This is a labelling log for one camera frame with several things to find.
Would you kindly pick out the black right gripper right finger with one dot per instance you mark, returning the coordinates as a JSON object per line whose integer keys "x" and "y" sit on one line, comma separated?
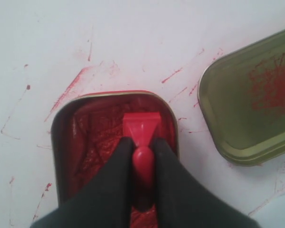
{"x": 182, "y": 202}

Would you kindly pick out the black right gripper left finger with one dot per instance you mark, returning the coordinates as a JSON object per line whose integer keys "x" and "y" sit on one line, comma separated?
{"x": 104, "y": 202}

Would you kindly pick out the red plastic stamp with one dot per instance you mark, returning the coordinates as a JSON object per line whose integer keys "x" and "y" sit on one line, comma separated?
{"x": 142, "y": 128}

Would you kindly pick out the red ink pad tin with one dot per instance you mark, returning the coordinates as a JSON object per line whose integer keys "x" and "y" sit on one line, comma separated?
{"x": 87, "y": 130}

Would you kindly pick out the gold tin lid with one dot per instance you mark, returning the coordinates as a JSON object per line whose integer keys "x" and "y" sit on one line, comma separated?
{"x": 242, "y": 99}

